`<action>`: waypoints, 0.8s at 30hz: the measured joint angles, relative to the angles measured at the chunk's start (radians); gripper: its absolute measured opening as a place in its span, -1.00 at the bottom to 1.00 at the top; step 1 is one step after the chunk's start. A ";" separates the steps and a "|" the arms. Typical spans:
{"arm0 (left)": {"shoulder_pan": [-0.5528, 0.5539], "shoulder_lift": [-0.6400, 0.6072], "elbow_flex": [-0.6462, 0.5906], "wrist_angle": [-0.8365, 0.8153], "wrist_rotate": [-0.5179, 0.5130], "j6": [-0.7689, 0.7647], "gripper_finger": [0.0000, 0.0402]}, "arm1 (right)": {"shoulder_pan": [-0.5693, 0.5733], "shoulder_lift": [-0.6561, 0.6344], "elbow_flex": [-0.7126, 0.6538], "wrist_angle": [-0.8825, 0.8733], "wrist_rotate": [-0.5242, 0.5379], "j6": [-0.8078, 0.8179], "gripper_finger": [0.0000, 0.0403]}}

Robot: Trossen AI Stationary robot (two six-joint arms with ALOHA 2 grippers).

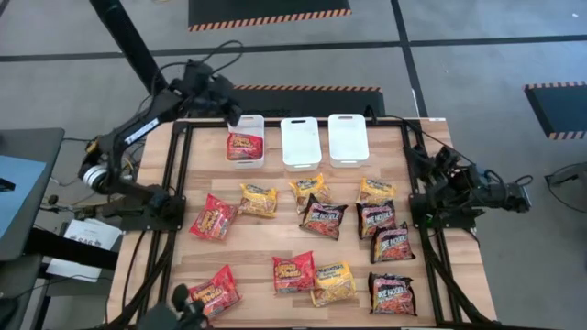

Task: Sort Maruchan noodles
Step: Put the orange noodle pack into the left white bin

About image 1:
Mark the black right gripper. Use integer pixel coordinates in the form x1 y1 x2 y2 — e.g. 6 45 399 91
404 146 474 194

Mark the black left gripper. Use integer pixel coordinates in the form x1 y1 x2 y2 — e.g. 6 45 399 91
172 59 245 128

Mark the yellow ramen noodle pack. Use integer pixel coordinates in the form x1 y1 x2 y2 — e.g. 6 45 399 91
310 260 358 308
237 182 280 219
356 177 397 206
288 172 332 215

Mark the black fire noodle pack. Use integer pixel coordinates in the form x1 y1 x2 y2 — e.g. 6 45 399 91
299 192 349 241
369 221 416 265
367 271 418 317
355 199 398 241

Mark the red saucy noodle pack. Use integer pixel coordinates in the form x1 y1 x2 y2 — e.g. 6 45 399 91
189 192 238 241
271 250 316 294
226 132 265 161
187 264 243 321

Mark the white plastic bin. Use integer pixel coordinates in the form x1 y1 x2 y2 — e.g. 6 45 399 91
327 113 371 169
226 114 266 170
280 116 323 173

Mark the black hazard-striped floor mat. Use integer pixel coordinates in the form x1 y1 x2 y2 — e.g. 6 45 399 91
187 0 353 33
231 84 387 119
523 81 587 141

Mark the black stand pole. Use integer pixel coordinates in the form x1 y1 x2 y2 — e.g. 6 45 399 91
88 0 171 95

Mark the black chair base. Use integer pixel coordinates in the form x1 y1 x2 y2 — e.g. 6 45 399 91
544 160 587 208

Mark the white printed paper sheet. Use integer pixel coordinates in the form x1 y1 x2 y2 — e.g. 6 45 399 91
62 218 124 252

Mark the grey desk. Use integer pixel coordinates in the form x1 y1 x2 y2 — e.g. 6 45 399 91
0 126 66 262

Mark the black desk crossbar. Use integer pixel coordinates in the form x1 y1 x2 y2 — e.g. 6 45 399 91
25 227 120 271

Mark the blue desk pad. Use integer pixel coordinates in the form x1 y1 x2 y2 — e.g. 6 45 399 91
0 154 48 240

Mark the black aluminium table frame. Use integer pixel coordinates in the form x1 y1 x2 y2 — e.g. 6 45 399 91
107 116 501 329

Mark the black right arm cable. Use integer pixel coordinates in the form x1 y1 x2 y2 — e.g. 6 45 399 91
364 104 478 169

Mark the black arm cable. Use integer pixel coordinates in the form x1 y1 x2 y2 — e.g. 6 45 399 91
150 39 244 100
364 104 478 169

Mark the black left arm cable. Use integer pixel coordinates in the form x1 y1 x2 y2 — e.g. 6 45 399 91
150 39 244 100

